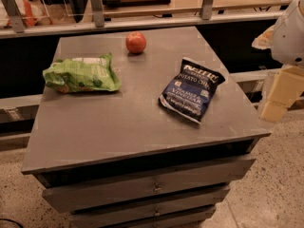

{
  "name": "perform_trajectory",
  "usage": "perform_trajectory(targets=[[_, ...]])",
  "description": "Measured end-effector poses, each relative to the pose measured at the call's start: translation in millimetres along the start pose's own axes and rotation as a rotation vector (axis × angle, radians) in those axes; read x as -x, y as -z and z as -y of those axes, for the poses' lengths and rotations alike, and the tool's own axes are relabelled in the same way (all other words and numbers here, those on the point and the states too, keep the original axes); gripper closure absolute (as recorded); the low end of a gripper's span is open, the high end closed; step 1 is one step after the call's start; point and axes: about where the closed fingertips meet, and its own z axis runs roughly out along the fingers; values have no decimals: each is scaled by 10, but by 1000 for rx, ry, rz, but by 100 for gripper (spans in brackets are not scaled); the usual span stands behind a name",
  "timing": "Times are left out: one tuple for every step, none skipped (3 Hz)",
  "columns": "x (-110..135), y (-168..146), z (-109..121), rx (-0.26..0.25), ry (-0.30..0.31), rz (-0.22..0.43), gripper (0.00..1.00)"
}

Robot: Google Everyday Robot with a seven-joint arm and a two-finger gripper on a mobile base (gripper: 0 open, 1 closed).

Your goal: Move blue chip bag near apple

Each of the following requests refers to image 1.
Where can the green chip bag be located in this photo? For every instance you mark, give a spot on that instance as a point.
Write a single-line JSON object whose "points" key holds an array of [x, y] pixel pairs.
{"points": [[82, 74]]}

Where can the grey drawer cabinet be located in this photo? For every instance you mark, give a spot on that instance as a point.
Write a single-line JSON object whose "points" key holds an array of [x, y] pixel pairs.
{"points": [[120, 160]]}

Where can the black wooden-handled tool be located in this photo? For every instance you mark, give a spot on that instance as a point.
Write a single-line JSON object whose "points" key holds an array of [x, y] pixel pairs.
{"points": [[129, 3]]}

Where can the red apple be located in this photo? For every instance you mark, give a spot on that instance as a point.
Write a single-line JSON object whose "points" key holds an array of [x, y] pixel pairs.
{"points": [[135, 42]]}

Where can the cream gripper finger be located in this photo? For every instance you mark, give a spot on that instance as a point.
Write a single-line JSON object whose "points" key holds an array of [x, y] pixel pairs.
{"points": [[287, 87], [264, 40]]}

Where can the blue potato chip bag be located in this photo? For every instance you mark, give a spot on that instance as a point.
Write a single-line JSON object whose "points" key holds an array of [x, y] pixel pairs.
{"points": [[190, 92]]}

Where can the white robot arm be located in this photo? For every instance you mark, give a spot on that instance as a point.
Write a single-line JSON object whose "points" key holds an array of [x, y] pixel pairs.
{"points": [[285, 39]]}

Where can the metal railing frame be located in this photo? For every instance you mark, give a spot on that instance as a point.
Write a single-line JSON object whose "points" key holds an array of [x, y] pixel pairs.
{"points": [[178, 13]]}

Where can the orange white bag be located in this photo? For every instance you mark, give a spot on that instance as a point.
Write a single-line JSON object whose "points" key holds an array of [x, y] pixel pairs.
{"points": [[31, 14]]}

